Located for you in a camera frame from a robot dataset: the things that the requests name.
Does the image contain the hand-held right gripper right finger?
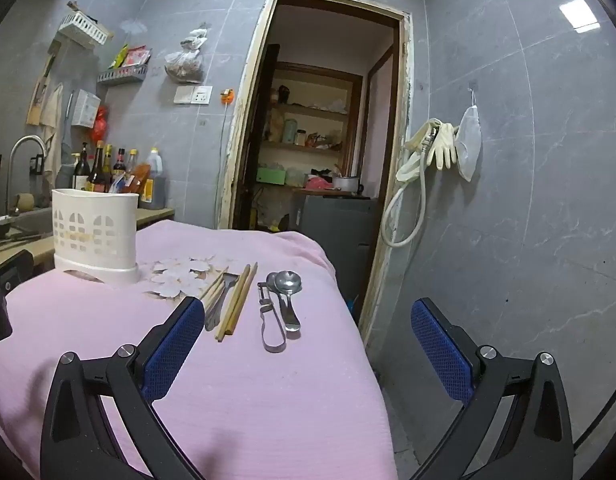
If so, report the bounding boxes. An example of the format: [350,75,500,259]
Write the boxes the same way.
[410,297,574,480]

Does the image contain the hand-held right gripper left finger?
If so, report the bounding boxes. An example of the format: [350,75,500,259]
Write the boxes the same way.
[40,296,206,480]

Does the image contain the metal fork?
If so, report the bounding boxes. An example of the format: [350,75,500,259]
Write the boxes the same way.
[206,273,239,332]

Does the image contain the wooden chopstick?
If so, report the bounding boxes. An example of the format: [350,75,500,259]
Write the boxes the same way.
[227,261,259,336]
[206,277,229,312]
[201,266,229,303]
[215,265,251,342]

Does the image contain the white plastic utensil holder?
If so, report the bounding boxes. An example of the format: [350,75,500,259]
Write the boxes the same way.
[52,188,140,287]

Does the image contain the metal peeler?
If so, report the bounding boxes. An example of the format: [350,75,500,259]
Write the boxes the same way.
[258,283,288,354]

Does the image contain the pink blanket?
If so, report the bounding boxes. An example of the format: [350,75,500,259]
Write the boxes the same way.
[0,220,399,480]

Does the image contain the small metal spoon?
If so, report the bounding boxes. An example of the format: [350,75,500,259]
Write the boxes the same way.
[266,272,289,326]

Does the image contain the kitchen counter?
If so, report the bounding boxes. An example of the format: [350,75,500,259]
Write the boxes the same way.
[0,206,177,277]

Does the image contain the dark wine bottle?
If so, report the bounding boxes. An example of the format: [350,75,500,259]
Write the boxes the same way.
[72,152,91,191]

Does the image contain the grey cabinet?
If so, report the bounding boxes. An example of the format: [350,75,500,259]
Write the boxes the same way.
[289,193,379,307]

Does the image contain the metal faucet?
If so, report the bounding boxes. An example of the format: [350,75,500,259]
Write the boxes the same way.
[6,135,48,217]

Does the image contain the orange packet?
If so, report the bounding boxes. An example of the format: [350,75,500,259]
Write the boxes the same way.
[130,162,152,194]

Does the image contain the hanging beige towel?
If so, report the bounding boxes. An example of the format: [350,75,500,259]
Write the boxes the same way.
[40,82,64,147]

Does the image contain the green box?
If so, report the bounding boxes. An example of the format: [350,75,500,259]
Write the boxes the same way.
[256,166,287,186]

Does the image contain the red plastic bag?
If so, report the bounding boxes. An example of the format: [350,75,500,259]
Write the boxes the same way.
[90,105,110,144]

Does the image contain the cream rubber gloves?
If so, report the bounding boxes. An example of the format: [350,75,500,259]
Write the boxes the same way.
[434,120,461,171]

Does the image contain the wooden cutting board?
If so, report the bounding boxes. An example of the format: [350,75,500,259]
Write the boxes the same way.
[26,51,57,127]

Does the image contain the white box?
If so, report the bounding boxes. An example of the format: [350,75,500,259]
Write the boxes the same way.
[70,88,102,129]

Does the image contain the white mesh bag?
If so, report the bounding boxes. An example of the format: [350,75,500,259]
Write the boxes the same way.
[456,88,484,183]

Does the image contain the wooden shelf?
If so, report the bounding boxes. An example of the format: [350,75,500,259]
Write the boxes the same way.
[259,60,365,197]

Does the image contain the colourful snack packets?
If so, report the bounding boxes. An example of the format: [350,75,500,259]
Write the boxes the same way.
[108,44,152,69]

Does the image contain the hanging clear plastic bag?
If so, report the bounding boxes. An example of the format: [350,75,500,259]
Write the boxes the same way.
[163,24,209,85]

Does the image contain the white hose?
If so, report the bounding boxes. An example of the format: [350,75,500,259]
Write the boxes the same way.
[380,117,445,249]

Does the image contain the wooden door frame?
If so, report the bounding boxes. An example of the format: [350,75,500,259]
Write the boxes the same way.
[217,0,415,347]

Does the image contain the grey wall rack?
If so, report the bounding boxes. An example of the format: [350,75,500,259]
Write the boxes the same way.
[96,64,152,86]

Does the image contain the white wall socket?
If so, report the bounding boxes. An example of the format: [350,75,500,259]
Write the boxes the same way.
[174,85,213,106]

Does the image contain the white wall basket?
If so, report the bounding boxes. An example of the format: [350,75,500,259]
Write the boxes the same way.
[56,11,114,51]

